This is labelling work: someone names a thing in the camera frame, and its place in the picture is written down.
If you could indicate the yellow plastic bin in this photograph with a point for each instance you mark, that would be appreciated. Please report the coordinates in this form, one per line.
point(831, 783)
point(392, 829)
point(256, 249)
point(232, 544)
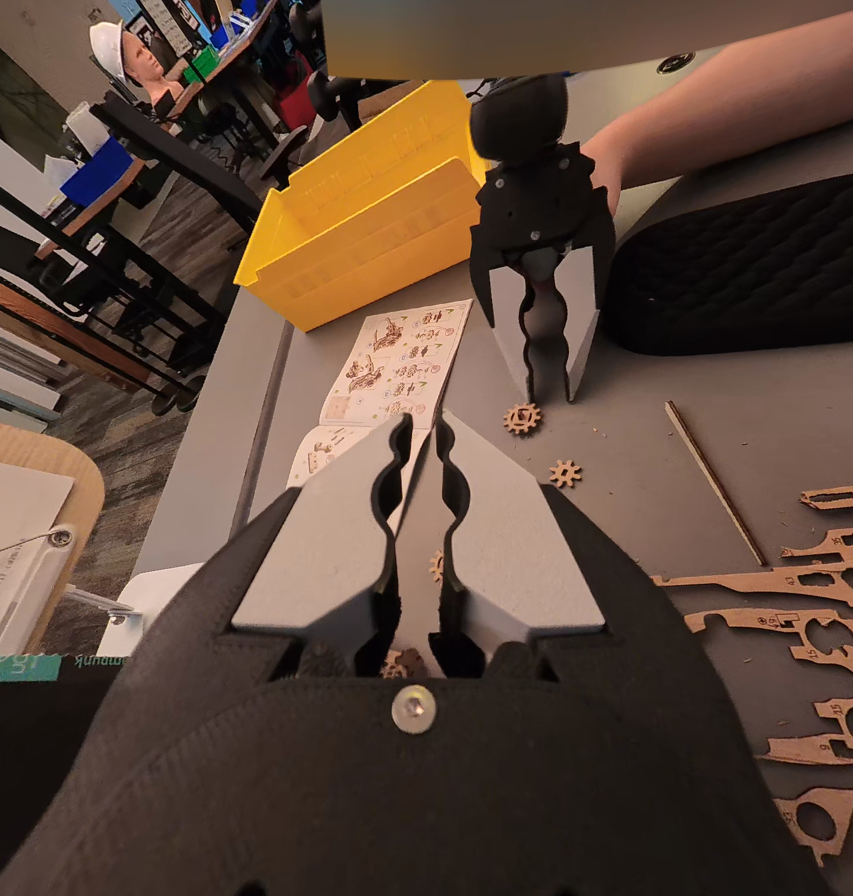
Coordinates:
point(356, 245)

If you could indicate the laser-cut wooden parts sheet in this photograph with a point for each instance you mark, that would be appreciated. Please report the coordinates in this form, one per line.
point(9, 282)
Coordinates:
point(818, 602)

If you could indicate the person's right forearm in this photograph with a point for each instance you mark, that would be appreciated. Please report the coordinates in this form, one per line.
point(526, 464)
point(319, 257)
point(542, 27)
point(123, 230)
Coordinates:
point(734, 105)

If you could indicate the illustrated instruction booklet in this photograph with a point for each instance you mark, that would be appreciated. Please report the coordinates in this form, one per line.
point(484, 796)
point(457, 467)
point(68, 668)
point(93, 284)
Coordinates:
point(412, 350)

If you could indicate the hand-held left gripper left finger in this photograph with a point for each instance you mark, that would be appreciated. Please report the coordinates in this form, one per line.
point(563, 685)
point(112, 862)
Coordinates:
point(314, 560)

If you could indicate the white stand base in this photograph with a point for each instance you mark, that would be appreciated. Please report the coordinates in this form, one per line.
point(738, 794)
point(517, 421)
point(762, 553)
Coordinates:
point(160, 595)

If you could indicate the white hard hat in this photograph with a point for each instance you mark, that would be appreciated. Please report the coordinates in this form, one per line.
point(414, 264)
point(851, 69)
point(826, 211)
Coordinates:
point(108, 52)

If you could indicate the green plastic bin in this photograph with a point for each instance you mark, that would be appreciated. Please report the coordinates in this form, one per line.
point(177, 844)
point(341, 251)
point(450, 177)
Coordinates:
point(201, 66)

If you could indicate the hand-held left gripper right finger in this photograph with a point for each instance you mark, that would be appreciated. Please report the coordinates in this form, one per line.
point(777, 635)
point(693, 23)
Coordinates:
point(517, 560)

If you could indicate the blue plastic bin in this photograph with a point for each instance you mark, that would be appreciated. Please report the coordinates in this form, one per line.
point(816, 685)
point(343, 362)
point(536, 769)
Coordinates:
point(97, 175)

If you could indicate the printed instruction sheet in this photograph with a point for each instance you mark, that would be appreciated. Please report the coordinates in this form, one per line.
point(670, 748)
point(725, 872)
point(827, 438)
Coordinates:
point(13, 518)

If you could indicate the mannequin head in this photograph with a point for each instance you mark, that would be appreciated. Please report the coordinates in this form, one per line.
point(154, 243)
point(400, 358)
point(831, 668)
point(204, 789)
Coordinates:
point(150, 70)

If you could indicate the black metal desk frame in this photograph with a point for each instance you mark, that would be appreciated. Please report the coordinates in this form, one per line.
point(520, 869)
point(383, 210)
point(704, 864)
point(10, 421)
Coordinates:
point(153, 154)

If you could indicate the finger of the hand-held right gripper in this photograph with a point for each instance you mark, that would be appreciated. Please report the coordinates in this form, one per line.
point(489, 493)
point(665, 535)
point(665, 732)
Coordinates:
point(507, 315)
point(580, 308)

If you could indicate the black and teal product box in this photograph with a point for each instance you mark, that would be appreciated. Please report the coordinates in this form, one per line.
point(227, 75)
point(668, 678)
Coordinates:
point(20, 668)

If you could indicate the thin wooden strip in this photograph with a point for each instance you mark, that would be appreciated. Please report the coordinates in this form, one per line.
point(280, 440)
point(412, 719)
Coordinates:
point(713, 483)

